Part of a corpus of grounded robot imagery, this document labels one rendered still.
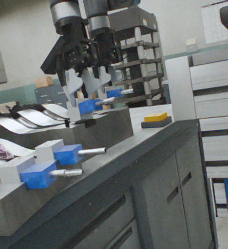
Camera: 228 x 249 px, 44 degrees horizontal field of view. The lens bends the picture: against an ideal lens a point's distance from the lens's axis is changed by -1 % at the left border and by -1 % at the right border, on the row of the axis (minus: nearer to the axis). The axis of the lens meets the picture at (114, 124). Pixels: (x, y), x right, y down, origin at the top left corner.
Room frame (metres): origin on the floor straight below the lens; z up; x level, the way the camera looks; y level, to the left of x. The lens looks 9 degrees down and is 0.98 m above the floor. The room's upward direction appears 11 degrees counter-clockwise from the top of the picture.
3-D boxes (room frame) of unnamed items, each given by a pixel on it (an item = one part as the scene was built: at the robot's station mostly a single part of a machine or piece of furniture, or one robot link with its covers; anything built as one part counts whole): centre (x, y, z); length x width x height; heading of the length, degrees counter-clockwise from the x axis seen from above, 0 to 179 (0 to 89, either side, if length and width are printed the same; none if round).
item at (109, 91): (1.00, -0.03, 0.93); 0.13 x 0.05 x 0.05; 54
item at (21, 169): (0.43, 0.12, 0.86); 0.13 x 0.05 x 0.05; 72
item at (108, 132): (0.90, 0.22, 0.87); 0.50 x 0.26 x 0.14; 54
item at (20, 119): (0.88, 0.22, 0.92); 0.35 x 0.16 x 0.09; 54
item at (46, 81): (8.14, 1.72, 1.26); 0.42 x 0.33 x 0.29; 66
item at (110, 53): (1.01, -0.02, 1.09); 0.09 x 0.08 x 0.12; 54
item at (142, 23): (5.44, -0.59, 1.03); 1.54 x 0.94 x 2.06; 156
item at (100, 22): (1.01, -0.02, 1.17); 0.08 x 0.08 x 0.05
